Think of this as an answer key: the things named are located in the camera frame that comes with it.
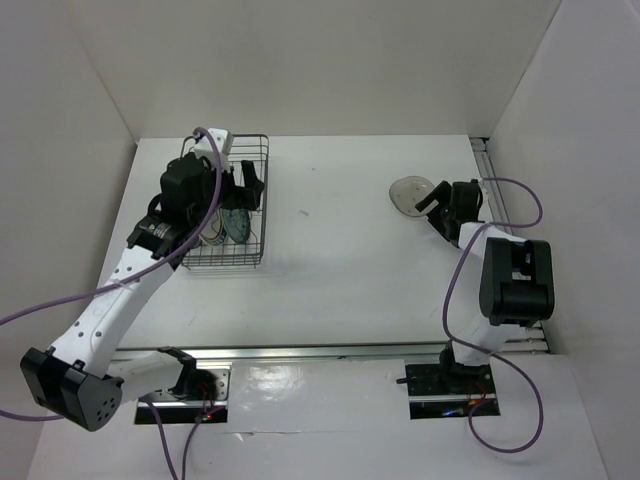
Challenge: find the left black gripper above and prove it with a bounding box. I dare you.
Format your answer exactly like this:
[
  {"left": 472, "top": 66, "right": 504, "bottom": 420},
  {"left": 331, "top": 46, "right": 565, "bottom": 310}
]
[{"left": 190, "top": 157, "right": 264, "bottom": 227}]

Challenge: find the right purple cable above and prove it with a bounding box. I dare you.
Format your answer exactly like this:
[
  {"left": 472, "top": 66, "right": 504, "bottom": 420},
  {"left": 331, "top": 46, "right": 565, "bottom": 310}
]
[{"left": 443, "top": 175, "right": 545, "bottom": 454}]

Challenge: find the clear grey glass plate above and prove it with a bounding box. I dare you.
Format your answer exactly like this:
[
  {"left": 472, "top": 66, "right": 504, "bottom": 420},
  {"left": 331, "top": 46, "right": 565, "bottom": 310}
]
[{"left": 389, "top": 176, "right": 435, "bottom": 218}]

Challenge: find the aluminium rail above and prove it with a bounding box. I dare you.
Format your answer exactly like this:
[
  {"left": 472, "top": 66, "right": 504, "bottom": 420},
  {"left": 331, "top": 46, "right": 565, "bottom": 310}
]
[
  {"left": 469, "top": 135, "right": 551, "bottom": 354},
  {"left": 114, "top": 338, "right": 549, "bottom": 362}
]

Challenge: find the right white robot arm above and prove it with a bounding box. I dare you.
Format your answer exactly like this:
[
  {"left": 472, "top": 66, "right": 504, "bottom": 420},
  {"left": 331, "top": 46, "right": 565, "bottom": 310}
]
[{"left": 416, "top": 180, "right": 555, "bottom": 392}]

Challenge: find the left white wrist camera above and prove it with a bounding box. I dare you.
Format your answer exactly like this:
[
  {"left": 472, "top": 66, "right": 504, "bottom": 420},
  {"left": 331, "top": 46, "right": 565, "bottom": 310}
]
[{"left": 192, "top": 127, "right": 234, "bottom": 172}]

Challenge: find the teal red rimmed plate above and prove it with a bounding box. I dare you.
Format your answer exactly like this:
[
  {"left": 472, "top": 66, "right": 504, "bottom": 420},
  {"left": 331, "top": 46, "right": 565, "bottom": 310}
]
[{"left": 200, "top": 211, "right": 227, "bottom": 247}]

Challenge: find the aluminium rail right side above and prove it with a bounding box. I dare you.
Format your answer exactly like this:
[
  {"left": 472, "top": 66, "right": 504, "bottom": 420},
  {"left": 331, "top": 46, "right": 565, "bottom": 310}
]
[{"left": 469, "top": 135, "right": 551, "bottom": 354}]

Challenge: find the aluminium rail front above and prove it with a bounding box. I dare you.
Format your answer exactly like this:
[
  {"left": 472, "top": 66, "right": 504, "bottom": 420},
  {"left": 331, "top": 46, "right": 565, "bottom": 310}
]
[{"left": 114, "top": 338, "right": 549, "bottom": 362}]

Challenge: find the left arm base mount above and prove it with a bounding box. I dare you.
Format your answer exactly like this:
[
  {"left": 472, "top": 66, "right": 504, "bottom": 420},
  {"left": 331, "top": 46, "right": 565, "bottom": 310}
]
[{"left": 148, "top": 361, "right": 231, "bottom": 425}]

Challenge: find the grey wire dish rack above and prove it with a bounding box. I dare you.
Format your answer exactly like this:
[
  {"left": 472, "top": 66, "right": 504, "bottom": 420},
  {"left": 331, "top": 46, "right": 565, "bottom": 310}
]
[{"left": 183, "top": 134, "right": 269, "bottom": 270}]

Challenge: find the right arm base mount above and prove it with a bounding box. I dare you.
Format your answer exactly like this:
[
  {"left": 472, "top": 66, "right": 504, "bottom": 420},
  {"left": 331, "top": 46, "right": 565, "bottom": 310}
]
[{"left": 396, "top": 346, "right": 500, "bottom": 420}]

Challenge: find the purple cable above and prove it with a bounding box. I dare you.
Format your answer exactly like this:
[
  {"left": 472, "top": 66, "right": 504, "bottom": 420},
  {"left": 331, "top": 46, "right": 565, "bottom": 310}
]
[
  {"left": 443, "top": 175, "right": 545, "bottom": 454},
  {"left": 0, "top": 127, "right": 224, "bottom": 479}
]

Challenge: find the blue patterned plate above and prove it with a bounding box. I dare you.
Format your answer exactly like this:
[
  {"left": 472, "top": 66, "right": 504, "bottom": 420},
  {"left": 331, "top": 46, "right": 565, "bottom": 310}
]
[{"left": 221, "top": 209, "right": 251, "bottom": 245}]

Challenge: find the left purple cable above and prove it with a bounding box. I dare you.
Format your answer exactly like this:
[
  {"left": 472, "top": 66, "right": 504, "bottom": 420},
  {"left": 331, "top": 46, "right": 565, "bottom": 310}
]
[{"left": 0, "top": 127, "right": 224, "bottom": 479}]

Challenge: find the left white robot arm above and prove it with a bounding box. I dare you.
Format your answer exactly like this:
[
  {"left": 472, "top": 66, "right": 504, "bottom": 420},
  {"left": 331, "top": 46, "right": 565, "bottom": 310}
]
[{"left": 20, "top": 152, "right": 265, "bottom": 432}]

